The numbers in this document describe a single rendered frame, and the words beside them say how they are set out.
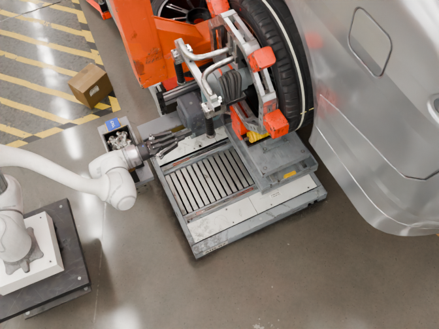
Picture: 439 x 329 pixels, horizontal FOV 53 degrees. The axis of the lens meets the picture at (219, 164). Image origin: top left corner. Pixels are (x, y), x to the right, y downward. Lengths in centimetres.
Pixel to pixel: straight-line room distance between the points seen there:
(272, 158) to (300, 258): 57
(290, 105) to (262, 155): 75
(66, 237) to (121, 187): 78
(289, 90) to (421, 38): 74
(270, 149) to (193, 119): 47
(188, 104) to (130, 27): 58
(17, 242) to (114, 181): 64
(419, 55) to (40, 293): 191
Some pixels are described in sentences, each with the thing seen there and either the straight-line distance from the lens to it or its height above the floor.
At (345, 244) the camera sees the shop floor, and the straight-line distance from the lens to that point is 257.
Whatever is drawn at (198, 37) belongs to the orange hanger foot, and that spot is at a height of 71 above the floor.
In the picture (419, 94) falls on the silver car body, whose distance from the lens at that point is 122.
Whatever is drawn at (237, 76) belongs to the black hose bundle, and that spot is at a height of 104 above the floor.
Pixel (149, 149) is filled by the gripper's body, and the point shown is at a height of 84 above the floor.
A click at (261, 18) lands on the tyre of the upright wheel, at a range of 180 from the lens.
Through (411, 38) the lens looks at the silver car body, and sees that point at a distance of 118.
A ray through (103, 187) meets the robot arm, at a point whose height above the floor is 94.
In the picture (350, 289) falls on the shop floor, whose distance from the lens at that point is 250.
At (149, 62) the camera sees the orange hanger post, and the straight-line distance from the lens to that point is 236.
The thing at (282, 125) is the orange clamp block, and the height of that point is 88.
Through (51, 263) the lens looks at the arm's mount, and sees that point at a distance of 227.
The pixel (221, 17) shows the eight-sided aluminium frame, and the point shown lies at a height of 111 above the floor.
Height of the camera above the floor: 236
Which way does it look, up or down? 59 degrees down
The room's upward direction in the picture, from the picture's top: 7 degrees counter-clockwise
